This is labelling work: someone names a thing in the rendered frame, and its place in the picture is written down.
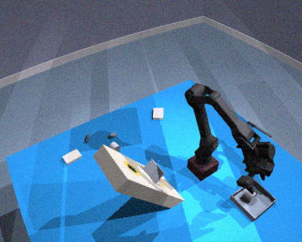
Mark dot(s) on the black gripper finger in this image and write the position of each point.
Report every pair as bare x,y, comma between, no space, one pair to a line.
263,177
251,190

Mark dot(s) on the beige flat panel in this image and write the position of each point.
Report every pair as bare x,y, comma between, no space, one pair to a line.
127,177

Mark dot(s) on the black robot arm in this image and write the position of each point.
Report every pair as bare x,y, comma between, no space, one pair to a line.
241,131

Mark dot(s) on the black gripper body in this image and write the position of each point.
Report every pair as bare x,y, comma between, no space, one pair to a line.
247,181

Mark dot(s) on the small white block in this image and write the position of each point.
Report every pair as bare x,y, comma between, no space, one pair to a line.
158,114
72,157

